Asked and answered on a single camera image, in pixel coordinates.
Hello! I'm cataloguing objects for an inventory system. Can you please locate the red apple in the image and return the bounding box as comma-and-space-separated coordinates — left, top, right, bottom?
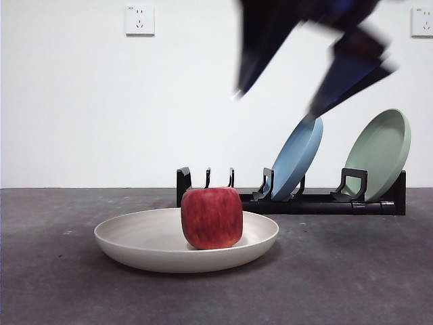
181, 186, 244, 251

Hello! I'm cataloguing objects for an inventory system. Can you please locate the pale yellow plate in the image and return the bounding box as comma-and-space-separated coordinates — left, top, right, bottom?
93, 207, 279, 274

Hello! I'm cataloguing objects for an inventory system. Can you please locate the green plate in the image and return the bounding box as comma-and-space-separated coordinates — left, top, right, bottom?
344, 108, 412, 203

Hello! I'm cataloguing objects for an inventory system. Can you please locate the blue plate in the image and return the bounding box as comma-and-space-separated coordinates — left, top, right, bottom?
270, 113, 324, 201

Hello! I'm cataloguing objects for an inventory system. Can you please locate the black plate rack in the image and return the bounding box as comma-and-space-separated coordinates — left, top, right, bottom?
176, 167, 407, 216

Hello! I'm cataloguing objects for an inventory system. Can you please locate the white wall socket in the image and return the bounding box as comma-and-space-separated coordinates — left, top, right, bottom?
125, 5, 156, 37
410, 7, 433, 38

